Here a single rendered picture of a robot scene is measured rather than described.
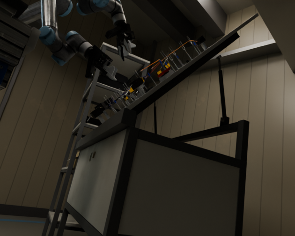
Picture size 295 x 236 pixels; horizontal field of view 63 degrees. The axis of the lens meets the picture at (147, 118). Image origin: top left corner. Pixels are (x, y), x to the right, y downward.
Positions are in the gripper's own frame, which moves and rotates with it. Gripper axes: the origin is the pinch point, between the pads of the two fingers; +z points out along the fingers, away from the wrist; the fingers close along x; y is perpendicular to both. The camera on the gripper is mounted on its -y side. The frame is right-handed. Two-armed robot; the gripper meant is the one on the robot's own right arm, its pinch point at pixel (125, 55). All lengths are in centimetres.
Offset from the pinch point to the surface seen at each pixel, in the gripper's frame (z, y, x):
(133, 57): -45, 64, 80
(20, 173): 29, -31, 259
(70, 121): -33, 48, 260
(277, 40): -21, 179, -2
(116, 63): -51, 60, 106
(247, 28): -86, 262, 63
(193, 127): 28, 185, 147
